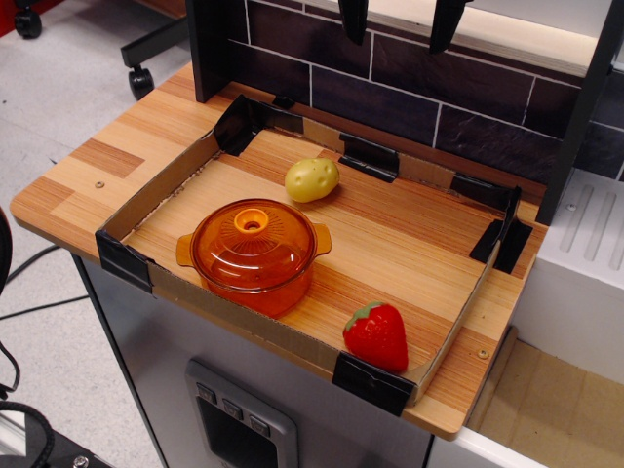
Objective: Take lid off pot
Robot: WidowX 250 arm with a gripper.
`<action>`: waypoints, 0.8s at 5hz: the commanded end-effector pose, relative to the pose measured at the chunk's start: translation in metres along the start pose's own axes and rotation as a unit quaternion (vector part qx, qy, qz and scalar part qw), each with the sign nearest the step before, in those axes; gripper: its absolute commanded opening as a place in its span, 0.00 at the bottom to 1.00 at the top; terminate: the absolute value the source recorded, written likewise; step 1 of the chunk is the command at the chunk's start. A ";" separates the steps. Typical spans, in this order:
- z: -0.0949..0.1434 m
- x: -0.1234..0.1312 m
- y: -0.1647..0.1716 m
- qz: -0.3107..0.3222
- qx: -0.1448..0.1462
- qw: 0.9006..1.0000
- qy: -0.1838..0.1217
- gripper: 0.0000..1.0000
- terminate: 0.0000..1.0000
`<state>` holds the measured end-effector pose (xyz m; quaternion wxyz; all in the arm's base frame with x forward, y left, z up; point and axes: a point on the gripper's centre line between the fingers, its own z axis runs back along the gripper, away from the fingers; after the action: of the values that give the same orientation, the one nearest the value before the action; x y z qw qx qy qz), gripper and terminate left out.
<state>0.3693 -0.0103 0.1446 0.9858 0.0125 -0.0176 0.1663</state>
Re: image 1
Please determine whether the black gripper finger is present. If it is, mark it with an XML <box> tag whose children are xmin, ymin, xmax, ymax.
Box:
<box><xmin>337</xmin><ymin>0</ymin><xmax>369</xmax><ymax>46</ymax></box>
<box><xmin>429</xmin><ymin>0</ymin><xmax>471</xmax><ymax>55</ymax></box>

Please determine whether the orange transparent pot lid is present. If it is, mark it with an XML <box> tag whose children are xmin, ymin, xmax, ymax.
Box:
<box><xmin>189</xmin><ymin>198</ymin><xmax>319</xmax><ymax>293</ymax></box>

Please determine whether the orange transparent pot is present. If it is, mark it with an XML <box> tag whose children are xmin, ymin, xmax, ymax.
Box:
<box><xmin>176</xmin><ymin>220</ymin><xmax>332</xmax><ymax>318</ymax></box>

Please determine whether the yellow toy potato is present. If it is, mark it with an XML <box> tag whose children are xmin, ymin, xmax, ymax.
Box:
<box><xmin>284</xmin><ymin>158</ymin><xmax>340</xmax><ymax>203</ymax></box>

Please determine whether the red toy strawberry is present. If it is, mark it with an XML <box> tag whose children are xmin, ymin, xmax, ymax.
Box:
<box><xmin>342</xmin><ymin>301</ymin><xmax>409</xmax><ymax>373</ymax></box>

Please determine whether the black chair base with casters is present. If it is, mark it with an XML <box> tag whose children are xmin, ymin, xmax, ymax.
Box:
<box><xmin>13</xmin><ymin>0</ymin><xmax>188</xmax><ymax>100</ymax></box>

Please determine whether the cardboard fence with black tape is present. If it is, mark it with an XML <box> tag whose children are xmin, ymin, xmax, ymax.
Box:
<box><xmin>97</xmin><ymin>108</ymin><xmax>544</xmax><ymax>432</ymax></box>

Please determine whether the white toy sink unit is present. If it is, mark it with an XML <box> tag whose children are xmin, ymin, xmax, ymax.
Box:
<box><xmin>428</xmin><ymin>171</ymin><xmax>623</xmax><ymax>467</ymax></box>

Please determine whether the grey toy oven front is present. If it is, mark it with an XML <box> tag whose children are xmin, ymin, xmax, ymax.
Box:
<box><xmin>76</xmin><ymin>259</ymin><xmax>433</xmax><ymax>467</ymax></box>

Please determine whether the black shelf frame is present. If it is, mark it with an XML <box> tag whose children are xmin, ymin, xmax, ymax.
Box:
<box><xmin>187</xmin><ymin>1</ymin><xmax>623</xmax><ymax>221</ymax></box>

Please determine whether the black cable on floor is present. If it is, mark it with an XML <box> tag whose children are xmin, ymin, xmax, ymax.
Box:
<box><xmin>0</xmin><ymin>243</ymin><xmax>92</xmax><ymax>401</ymax></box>

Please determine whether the black braided cable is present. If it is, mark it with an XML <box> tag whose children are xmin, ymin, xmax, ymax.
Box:
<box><xmin>0</xmin><ymin>400</ymin><xmax>55</xmax><ymax>468</ymax></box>

